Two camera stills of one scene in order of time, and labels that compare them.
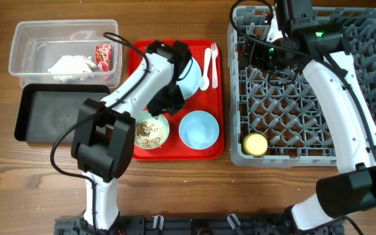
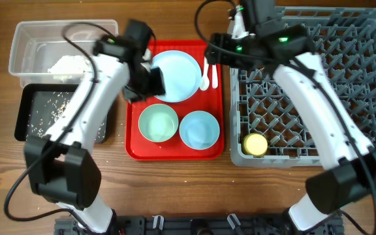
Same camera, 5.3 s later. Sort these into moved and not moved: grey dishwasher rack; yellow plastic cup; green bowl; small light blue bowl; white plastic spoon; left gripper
Moved: green bowl; left gripper
Not moved: small light blue bowl; white plastic spoon; yellow plastic cup; grey dishwasher rack
